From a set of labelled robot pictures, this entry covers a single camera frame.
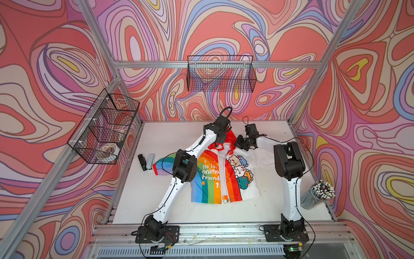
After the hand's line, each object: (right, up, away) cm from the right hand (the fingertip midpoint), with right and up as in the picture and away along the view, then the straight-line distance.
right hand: (234, 146), depth 106 cm
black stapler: (-57, -9, -11) cm, 59 cm away
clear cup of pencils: (+31, -17, -37) cm, 52 cm away
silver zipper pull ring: (-9, -28, -22) cm, 36 cm away
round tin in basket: (-62, +1, -35) cm, 71 cm away
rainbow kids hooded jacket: (-8, -14, -13) cm, 21 cm away
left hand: (-10, +6, -2) cm, 12 cm away
